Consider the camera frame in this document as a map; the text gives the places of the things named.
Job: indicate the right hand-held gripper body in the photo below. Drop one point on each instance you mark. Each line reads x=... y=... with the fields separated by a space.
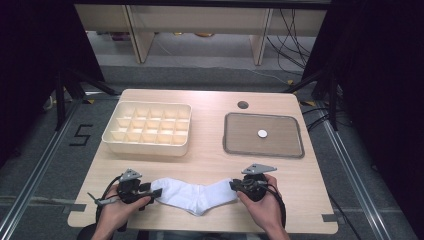
x=254 y=186

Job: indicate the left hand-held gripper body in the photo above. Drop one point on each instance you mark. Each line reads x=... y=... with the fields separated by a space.
x=130 y=190

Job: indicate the white sock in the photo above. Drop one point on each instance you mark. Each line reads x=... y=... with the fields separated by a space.
x=195 y=196

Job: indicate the cream divided storage box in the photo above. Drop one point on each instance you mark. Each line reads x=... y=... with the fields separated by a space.
x=148 y=128

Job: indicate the person's left hand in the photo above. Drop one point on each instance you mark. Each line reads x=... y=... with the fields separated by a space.
x=116 y=211

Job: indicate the person's right hand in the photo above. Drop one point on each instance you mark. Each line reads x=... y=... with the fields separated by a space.
x=265 y=210

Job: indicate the brown tray with grey rim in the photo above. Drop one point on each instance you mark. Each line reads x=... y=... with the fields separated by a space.
x=263 y=146

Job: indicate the white round disc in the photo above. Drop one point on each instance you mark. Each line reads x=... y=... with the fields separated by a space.
x=262 y=133

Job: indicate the black stool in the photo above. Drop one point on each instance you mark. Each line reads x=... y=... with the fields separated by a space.
x=87 y=233

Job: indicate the dark round table grommet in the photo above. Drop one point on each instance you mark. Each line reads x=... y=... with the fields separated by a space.
x=243 y=105

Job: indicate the yellow black floor tape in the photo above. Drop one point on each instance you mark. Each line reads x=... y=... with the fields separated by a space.
x=88 y=101

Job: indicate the black metal stand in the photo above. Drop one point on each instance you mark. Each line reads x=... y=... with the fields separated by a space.
x=60 y=100
x=333 y=100

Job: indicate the black curtain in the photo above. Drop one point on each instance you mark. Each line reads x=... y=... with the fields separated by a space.
x=383 y=83
x=33 y=66

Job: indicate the pale wooden desk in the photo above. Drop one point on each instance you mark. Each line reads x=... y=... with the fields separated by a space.
x=200 y=20

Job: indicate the aluminium floor rail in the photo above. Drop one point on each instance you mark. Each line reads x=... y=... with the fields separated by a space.
x=36 y=170
x=353 y=173

